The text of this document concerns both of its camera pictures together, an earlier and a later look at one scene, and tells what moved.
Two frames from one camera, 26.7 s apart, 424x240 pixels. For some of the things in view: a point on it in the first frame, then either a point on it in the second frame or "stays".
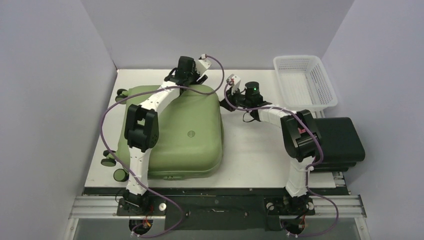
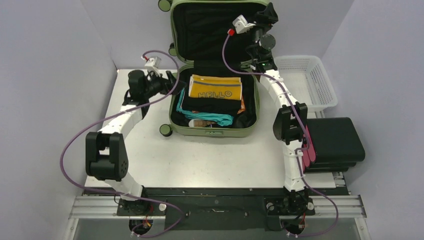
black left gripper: [198, 79] → [164, 83]
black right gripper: [231, 100] → [265, 17]
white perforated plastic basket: [303, 84] stays
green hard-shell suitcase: [190, 141] → [200, 46]
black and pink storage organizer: [342, 147] stays
